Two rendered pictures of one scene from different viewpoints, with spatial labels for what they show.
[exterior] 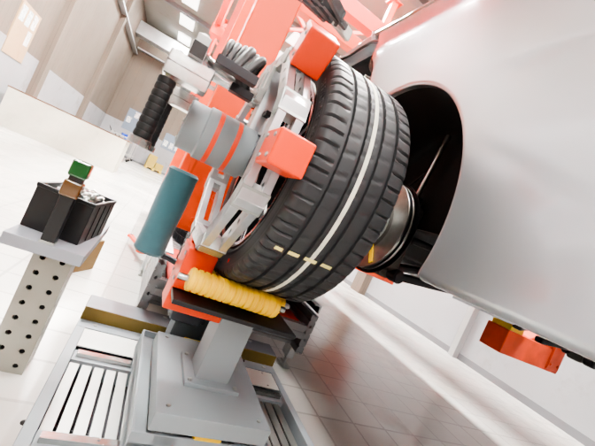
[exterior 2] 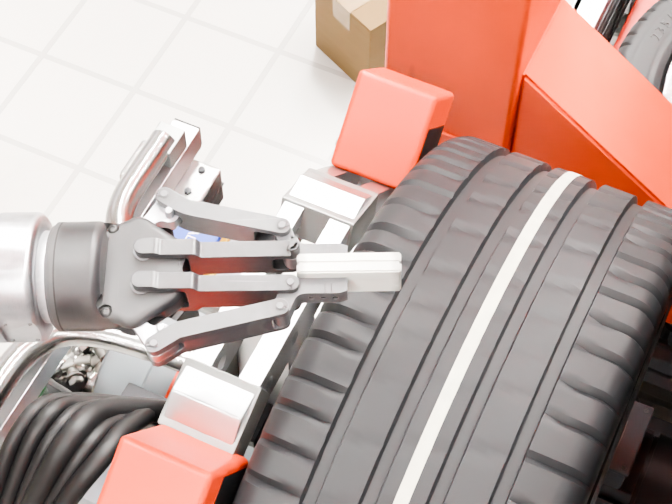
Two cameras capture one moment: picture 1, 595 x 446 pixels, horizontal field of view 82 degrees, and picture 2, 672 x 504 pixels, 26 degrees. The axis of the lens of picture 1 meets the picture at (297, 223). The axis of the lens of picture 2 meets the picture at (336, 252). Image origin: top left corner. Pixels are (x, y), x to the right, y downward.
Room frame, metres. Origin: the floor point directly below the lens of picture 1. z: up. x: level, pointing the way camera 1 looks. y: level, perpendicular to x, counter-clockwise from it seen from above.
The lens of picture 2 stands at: (0.58, -0.28, 2.10)
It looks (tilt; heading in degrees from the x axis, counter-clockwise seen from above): 57 degrees down; 49
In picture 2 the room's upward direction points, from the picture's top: straight up
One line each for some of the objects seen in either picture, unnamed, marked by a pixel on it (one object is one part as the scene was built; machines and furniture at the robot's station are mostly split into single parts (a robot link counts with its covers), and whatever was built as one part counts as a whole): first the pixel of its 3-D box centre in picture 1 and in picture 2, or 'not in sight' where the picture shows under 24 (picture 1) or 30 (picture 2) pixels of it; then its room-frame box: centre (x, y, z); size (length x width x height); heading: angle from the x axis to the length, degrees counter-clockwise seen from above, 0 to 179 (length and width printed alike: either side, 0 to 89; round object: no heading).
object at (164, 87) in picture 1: (153, 110); not in sight; (0.69, 0.36, 0.83); 0.04 x 0.04 x 0.16
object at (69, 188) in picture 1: (72, 188); not in sight; (0.81, 0.52, 0.59); 0.04 x 0.04 x 0.04; 23
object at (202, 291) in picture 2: (327, 4); (217, 291); (0.86, 0.16, 1.26); 0.11 x 0.01 x 0.04; 137
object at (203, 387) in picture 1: (221, 344); not in sight; (1.01, 0.05, 0.32); 0.40 x 0.30 x 0.28; 23
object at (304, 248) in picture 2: not in sight; (310, 244); (0.93, 0.14, 1.27); 0.05 x 0.03 x 0.01; 138
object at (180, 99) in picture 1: (181, 99); (172, 185); (1.01, 0.46, 0.93); 0.09 x 0.05 x 0.05; 113
